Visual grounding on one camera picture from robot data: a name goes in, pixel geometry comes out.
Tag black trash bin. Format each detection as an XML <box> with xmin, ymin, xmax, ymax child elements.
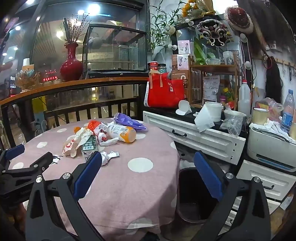
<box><xmin>177</xmin><ymin>167</ymin><xmax>223</xmax><ymax>233</ymax></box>

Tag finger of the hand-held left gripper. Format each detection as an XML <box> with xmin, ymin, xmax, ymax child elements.
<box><xmin>0</xmin><ymin>144</ymin><xmax>25</xmax><ymax>173</ymax></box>
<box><xmin>5</xmin><ymin>152</ymin><xmax>54</xmax><ymax>179</ymax></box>

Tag purple plastic packet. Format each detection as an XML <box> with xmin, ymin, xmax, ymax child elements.
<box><xmin>114</xmin><ymin>113</ymin><xmax>148</xmax><ymax>132</ymax></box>

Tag ornate beaded headdress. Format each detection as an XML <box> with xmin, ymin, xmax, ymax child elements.
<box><xmin>196</xmin><ymin>19</ymin><xmax>232</xmax><ymax>47</ymax></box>

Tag dried flower branches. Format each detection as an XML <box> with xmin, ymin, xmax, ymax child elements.
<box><xmin>60</xmin><ymin>13</ymin><xmax>92</xmax><ymax>43</ymax></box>

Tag white red wrapper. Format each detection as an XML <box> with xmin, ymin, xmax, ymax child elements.
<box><xmin>94</xmin><ymin>124</ymin><xmax>109</xmax><ymax>144</ymax></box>

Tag pinkish plastic bag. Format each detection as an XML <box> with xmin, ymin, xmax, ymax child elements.
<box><xmin>254</xmin><ymin>97</ymin><xmax>284</xmax><ymax>122</ymax></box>

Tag green drink carton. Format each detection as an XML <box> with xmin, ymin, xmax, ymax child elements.
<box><xmin>81</xmin><ymin>136</ymin><xmax>99</xmax><ymax>163</ymax></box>

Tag gold lotus bowl ornament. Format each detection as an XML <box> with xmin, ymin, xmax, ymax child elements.
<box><xmin>16</xmin><ymin>68</ymin><xmax>41</xmax><ymax>93</ymax></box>

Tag white tissue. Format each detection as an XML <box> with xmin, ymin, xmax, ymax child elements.
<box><xmin>99</xmin><ymin>138</ymin><xmax>119</xmax><ymax>146</ymax></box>

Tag printed paper scrap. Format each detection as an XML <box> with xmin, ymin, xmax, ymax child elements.
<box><xmin>99</xmin><ymin>151</ymin><xmax>120</xmax><ymax>166</ymax></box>

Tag pile of white papers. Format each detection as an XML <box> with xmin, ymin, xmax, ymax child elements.
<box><xmin>250</xmin><ymin>119</ymin><xmax>296</xmax><ymax>142</ymax></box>

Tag glass display case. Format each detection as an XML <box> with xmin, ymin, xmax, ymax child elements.
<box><xmin>83</xmin><ymin>23</ymin><xmax>149</xmax><ymax>75</ymax></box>

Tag red round hat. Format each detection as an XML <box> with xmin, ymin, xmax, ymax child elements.
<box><xmin>224</xmin><ymin>6</ymin><xmax>253</xmax><ymax>35</ymax></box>

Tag red tin can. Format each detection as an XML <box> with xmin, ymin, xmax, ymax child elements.
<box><xmin>148</xmin><ymin>61</ymin><xmax>159</xmax><ymax>75</ymax></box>

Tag brown box with pink picture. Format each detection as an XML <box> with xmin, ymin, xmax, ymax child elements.
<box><xmin>171</xmin><ymin>54</ymin><xmax>191</xmax><ymax>70</ymax></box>

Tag orange foam fruit net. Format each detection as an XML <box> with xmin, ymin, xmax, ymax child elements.
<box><xmin>87</xmin><ymin>120</ymin><xmax>102</xmax><ymax>131</ymax></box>

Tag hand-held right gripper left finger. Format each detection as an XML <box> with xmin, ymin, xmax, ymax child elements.
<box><xmin>25</xmin><ymin>151</ymin><xmax>102</xmax><ymax>241</ymax></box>

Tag vanity mirror with bulbs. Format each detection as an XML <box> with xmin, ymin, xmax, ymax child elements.
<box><xmin>172</xmin><ymin>14</ymin><xmax>238</xmax><ymax>70</ymax></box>

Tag white orange drink bottle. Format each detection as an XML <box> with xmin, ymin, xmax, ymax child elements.
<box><xmin>107</xmin><ymin>125</ymin><xmax>137</xmax><ymax>143</ymax></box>

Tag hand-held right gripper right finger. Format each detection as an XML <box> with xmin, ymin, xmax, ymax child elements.
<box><xmin>193</xmin><ymin>151</ymin><xmax>271</xmax><ymax>241</ymax></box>

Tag wooden shelf rack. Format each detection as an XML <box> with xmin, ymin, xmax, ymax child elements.
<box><xmin>188</xmin><ymin>56</ymin><xmax>240</xmax><ymax>109</ymax></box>

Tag clear plastic bag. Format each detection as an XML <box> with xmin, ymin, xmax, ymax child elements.
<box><xmin>219</xmin><ymin>109</ymin><xmax>247</xmax><ymax>136</ymax></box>

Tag white plastic bottle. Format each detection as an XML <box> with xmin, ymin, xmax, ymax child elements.
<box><xmin>238</xmin><ymin>79</ymin><xmax>251</xmax><ymax>116</ymax></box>

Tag yellow board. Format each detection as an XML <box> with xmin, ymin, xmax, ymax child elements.
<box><xmin>31</xmin><ymin>97</ymin><xmax>48</xmax><ymax>113</ymax></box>

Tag sunflower bouquet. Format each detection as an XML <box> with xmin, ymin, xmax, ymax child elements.
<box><xmin>181</xmin><ymin>0</ymin><xmax>216</xmax><ymax>18</ymax></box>

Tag clear water bottle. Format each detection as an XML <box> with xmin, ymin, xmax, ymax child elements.
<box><xmin>280</xmin><ymin>89</ymin><xmax>295</xmax><ymax>133</ymax></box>

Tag orange brown box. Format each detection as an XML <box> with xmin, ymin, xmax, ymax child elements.
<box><xmin>171</xmin><ymin>70</ymin><xmax>189</xmax><ymax>98</ymax></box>

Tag black braided wig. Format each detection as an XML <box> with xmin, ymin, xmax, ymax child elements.
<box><xmin>265</xmin><ymin>57</ymin><xmax>282</xmax><ymax>105</ymax></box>

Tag pink polka dot tablecloth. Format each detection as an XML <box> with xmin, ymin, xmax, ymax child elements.
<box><xmin>9</xmin><ymin>119</ymin><xmax>181</xmax><ymax>235</ymax></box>

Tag green bamboo plant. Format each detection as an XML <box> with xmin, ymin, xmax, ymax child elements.
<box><xmin>149</xmin><ymin>0</ymin><xmax>185</xmax><ymax>54</ymax></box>

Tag red ceramic vase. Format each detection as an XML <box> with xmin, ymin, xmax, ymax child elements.
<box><xmin>60</xmin><ymin>42</ymin><xmax>84</xmax><ymax>82</ymax></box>

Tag clear plastic cup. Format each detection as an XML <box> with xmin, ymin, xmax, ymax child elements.
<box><xmin>223</xmin><ymin>51</ymin><xmax>234</xmax><ymax>65</ymax></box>

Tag white drawer cabinet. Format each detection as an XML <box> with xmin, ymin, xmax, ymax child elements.
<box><xmin>143</xmin><ymin>111</ymin><xmax>247</xmax><ymax>165</ymax></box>

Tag white paper notice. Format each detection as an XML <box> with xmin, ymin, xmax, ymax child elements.
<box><xmin>203</xmin><ymin>75</ymin><xmax>220</xmax><ymax>102</ymax></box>

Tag white drawer unit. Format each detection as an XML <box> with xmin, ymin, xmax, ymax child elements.
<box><xmin>236</xmin><ymin>160</ymin><xmax>296</xmax><ymax>201</ymax></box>

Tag white electric fan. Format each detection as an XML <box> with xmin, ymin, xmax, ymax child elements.
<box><xmin>35</xmin><ymin>120</ymin><xmax>48</xmax><ymax>137</ymax></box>

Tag wooden counter ledge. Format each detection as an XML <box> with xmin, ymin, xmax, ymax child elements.
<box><xmin>0</xmin><ymin>76</ymin><xmax>149</xmax><ymax>106</ymax></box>

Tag white printer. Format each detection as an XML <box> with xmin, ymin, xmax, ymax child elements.
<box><xmin>246</xmin><ymin>123</ymin><xmax>296</xmax><ymax>174</ymax></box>

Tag white red paper bag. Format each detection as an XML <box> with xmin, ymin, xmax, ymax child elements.
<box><xmin>62</xmin><ymin>128</ymin><xmax>93</xmax><ymax>158</ymax></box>

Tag cream paper cup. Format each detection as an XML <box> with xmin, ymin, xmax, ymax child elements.
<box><xmin>252</xmin><ymin>108</ymin><xmax>269</xmax><ymax>126</ymax></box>

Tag black railing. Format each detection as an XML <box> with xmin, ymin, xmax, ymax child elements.
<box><xmin>44</xmin><ymin>97</ymin><xmax>139</xmax><ymax>127</ymax></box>

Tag red tote bag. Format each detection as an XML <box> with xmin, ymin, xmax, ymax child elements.
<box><xmin>144</xmin><ymin>72</ymin><xmax>185</xmax><ymax>109</ymax></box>

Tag yellow bottle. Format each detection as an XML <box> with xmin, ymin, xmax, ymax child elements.
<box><xmin>222</xmin><ymin>88</ymin><xmax>233</xmax><ymax>102</ymax></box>

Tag pink cosmetic box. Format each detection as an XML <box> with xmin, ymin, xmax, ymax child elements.
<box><xmin>178</xmin><ymin>40</ymin><xmax>192</xmax><ymax>55</ymax></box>

